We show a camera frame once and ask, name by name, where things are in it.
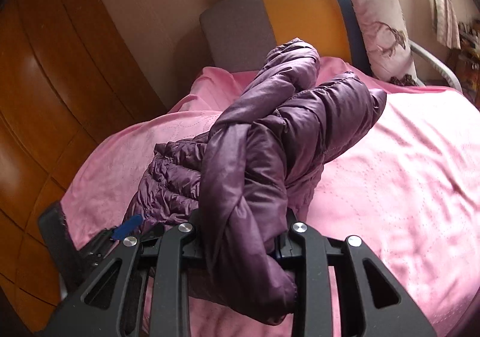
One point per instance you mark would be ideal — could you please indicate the grey metal bed rail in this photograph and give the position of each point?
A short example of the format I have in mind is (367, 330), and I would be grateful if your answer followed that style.
(445, 72)

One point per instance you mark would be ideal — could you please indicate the wooden wardrobe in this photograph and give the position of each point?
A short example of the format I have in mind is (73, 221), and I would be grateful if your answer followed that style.
(68, 81)

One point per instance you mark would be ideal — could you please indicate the purple puffer jacket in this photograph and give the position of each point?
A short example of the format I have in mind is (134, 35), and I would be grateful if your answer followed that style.
(262, 159)

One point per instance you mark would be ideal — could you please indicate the pink bed duvet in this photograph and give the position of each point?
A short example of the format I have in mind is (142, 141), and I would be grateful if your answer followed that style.
(409, 188)

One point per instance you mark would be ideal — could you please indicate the right pink curtain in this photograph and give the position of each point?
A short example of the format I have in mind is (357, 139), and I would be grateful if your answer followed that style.
(446, 24)

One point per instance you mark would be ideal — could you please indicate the wooden side shelf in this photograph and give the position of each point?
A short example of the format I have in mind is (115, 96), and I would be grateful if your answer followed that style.
(464, 62)

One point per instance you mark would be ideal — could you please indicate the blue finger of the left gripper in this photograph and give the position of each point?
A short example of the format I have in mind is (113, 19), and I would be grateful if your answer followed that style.
(127, 227)

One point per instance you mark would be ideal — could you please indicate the deer print pillow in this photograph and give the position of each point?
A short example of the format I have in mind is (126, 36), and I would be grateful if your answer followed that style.
(386, 40)

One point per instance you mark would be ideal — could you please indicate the grey yellow blue headboard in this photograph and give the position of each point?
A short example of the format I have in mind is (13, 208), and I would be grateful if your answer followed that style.
(240, 33)

